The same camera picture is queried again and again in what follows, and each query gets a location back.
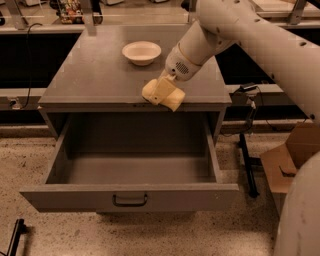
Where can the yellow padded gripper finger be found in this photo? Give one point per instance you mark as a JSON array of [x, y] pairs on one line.
[[164, 87], [148, 91]]

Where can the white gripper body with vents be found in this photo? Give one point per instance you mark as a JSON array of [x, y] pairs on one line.
[[177, 65]]

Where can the yellow sponge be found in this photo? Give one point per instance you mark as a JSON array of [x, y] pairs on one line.
[[173, 100]]

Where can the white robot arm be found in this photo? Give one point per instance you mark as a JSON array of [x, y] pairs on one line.
[[291, 62]]

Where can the grey cabinet with flat top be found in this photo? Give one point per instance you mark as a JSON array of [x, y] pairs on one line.
[[98, 90]]

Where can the open grey top drawer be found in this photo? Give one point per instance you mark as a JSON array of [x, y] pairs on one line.
[[84, 179]]

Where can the white bowl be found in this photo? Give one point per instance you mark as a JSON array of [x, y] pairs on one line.
[[141, 53]]

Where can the black power adapter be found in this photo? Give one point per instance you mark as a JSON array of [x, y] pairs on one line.
[[247, 87]]

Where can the colourful items rack background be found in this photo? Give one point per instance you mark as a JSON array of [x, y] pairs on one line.
[[70, 11]]

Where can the black stand leg right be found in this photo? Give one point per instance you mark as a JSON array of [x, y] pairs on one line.
[[247, 161]]

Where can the brown cardboard box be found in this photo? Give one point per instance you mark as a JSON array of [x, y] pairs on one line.
[[282, 163]]

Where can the black bar bottom left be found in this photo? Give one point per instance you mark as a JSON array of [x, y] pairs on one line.
[[18, 230]]

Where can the black metal drawer handle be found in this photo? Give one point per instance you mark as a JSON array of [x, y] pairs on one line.
[[129, 201]]

